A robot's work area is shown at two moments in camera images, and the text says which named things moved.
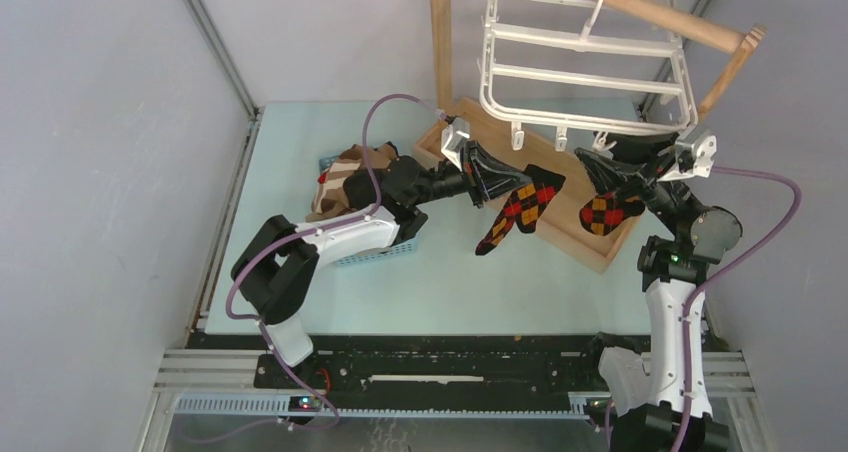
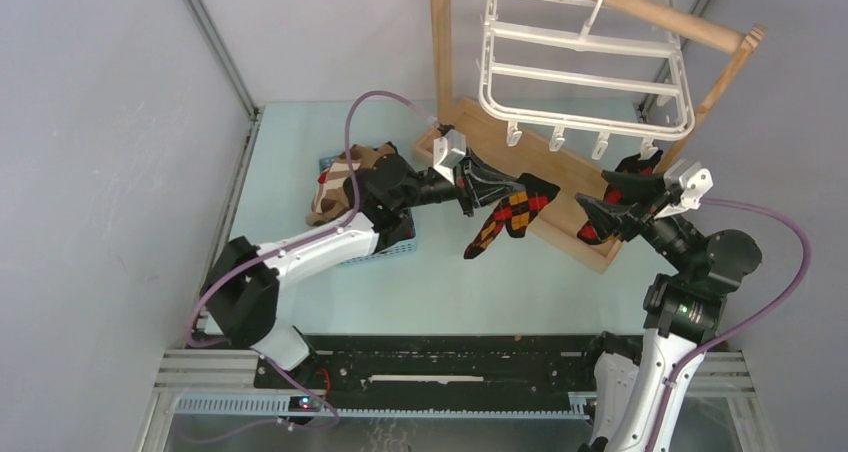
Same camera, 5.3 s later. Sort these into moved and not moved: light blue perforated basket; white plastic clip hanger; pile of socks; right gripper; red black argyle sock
Moved: right gripper; red black argyle sock
Not moved: white plastic clip hanger; pile of socks; light blue perforated basket
